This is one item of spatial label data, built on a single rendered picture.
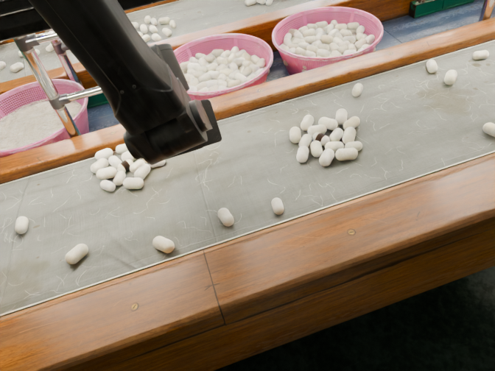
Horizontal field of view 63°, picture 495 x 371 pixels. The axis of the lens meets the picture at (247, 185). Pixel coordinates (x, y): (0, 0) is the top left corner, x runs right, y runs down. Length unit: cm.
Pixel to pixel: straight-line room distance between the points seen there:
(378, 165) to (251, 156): 23
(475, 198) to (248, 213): 34
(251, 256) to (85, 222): 31
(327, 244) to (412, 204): 14
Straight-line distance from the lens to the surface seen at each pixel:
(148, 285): 58
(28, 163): 88
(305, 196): 67
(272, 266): 56
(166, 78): 39
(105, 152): 82
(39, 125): 104
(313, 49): 105
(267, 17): 117
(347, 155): 71
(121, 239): 68
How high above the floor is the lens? 124
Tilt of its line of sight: 46 degrees down
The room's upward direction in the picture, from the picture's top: 10 degrees counter-clockwise
